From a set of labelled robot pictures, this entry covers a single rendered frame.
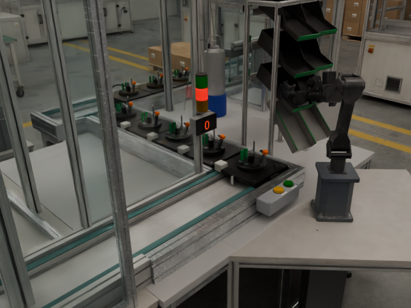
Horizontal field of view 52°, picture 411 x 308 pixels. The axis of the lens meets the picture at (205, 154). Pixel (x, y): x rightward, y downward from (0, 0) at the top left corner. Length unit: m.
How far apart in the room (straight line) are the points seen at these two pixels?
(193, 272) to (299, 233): 0.46
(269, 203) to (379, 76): 4.50
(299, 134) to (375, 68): 4.01
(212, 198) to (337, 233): 0.52
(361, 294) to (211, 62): 1.68
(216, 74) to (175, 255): 1.52
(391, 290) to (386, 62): 3.67
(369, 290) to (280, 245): 1.28
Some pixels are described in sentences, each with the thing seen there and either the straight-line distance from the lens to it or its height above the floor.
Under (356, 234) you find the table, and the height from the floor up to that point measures 0.86.
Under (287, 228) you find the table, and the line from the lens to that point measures 1.71.
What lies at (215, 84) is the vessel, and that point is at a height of 1.09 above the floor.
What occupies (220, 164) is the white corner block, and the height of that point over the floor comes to 0.99.
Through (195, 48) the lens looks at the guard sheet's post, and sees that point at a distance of 1.68.
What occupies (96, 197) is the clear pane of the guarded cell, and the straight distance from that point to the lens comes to 1.12.
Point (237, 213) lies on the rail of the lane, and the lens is 1.64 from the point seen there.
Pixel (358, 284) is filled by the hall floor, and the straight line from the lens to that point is 2.85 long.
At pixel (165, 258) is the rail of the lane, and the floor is 0.93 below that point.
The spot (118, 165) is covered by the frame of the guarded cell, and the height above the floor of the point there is 1.36.
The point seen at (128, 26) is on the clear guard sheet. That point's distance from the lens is 1.49.
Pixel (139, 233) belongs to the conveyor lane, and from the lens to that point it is 1.60.
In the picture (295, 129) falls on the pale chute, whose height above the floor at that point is 1.07.
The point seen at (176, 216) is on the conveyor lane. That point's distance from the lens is 1.67.
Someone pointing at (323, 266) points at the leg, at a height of 0.80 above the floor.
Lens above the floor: 1.85
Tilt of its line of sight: 26 degrees down
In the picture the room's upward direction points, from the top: 1 degrees counter-clockwise
